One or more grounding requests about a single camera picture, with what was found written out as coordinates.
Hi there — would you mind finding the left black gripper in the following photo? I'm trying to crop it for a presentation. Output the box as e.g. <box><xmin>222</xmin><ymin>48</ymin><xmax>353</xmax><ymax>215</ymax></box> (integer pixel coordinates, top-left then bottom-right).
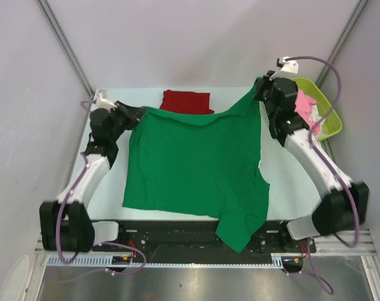
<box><xmin>108</xmin><ymin>100</ymin><xmax>147</xmax><ymax>142</ymax></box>

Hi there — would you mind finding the green t-shirt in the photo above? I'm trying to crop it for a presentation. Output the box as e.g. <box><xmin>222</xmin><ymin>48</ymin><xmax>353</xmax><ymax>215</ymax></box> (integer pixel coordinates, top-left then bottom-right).
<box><xmin>123</xmin><ymin>91</ymin><xmax>270</xmax><ymax>252</ymax></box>

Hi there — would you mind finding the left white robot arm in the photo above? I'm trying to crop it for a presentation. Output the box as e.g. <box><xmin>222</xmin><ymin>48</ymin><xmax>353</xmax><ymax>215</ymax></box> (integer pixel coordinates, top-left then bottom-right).
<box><xmin>39</xmin><ymin>100</ymin><xmax>146</xmax><ymax>255</ymax></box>

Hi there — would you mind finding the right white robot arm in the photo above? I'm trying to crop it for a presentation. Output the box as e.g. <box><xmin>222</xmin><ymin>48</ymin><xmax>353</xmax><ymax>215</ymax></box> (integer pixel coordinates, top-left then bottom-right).
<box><xmin>254</xmin><ymin>70</ymin><xmax>369</xmax><ymax>251</ymax></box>

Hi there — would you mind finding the pink t-shirt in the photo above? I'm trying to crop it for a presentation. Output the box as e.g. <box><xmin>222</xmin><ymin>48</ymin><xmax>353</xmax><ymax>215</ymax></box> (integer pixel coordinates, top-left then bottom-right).
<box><xmin>295</xmin><ymin>90</ymin><xmax>317</xmax><ymax>129</ymax></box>

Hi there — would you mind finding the white t-shirt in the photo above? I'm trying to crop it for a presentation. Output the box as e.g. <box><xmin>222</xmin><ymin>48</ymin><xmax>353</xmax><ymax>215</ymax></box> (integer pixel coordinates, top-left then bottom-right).
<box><xmin>308</xmin><ymin>104</ymin><xmax>325</xmax><ymax>127</ymax></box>

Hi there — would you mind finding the folded red t-shirt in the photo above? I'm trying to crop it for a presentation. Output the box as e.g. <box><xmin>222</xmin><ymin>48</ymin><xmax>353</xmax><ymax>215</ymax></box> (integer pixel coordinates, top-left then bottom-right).
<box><xmin>159</xmin><ymin>90</ymin><xmax>214</xmax><ymax>115</ymax></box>

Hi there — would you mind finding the lime green plastic basket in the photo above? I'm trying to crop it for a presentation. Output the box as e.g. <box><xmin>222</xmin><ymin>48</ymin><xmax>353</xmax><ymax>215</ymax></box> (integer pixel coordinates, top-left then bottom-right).
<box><xmin>293</xmin><ymin>78</ymin><xmax>343</xmax><ymax>141</ymax></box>

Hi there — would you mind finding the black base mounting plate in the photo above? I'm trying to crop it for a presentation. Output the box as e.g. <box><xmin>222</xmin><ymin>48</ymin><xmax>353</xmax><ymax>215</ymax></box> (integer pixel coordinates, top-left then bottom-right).
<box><xmin>91</xmin><ymin>219</ymin><xmax>317</xmax><ymax>264</ymax></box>

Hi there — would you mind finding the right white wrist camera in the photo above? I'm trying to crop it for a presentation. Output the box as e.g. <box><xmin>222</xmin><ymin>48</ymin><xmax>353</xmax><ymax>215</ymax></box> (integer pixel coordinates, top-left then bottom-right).
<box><xmin>277</xmin><ymin>56</ymin><xmax>299</xmax><ymax>75</ymax></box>

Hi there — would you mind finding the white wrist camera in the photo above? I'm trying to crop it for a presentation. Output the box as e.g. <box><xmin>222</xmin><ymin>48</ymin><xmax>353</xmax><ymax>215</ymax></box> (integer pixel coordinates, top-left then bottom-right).
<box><xmin>95</xmin><ymin>90</ymin><xmax>117</xmax><ymax>111</ymax></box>
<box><xmin>277</xmin><ymin>56</ymin><xmax>299</xmax><ymax>75</ymax></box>

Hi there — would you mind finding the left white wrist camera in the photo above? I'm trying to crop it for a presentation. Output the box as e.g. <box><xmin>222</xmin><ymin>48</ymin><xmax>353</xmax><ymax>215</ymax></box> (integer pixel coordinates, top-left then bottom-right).
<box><xmin>95</xmin><ymin>90</ymin><xmax>117</xmax><ymax>111</ymax></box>

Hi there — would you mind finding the right aluminium corner post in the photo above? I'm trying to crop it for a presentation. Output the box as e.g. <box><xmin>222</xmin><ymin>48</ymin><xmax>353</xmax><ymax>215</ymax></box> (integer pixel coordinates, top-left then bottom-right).
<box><xmin>315</xmin><ymin>0</ymin><xmax>371</xmax><ymax>88</ymax></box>

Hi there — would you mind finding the aluminium corner post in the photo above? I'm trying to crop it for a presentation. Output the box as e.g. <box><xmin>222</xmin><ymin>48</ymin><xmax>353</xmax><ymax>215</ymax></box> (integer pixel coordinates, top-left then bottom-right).
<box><xmin>35</xmin><ymin>0</ymin><xmax>94</xmax><ymax>98</ymax></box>
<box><xmin>315</xmin><ymin>0</ymin><xmax>371</xmax><ymax>88</ymax></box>

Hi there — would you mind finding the left aluminium corner post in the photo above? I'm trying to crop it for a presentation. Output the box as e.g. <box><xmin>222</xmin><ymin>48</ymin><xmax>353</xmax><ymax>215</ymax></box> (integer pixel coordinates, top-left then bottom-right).
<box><xmin>35</xmin><ymin>0</ymin><xmax>94</xmax><ymax>98</ymax></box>

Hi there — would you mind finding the aluminium frame rail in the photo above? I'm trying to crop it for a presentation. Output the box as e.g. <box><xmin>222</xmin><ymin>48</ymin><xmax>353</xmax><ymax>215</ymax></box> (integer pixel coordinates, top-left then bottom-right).
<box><xmin>33</xmin><ymin>230</ymin><xmax>380</xmax><ymax>300</ymax></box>

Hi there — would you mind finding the slotted cable duct rail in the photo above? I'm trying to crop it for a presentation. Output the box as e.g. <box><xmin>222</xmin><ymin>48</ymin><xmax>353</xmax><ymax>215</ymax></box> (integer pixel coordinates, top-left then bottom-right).
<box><xmin>46</xmin><ymin>253</ymin><xmax>307</xmax><ymax>270</ymax></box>

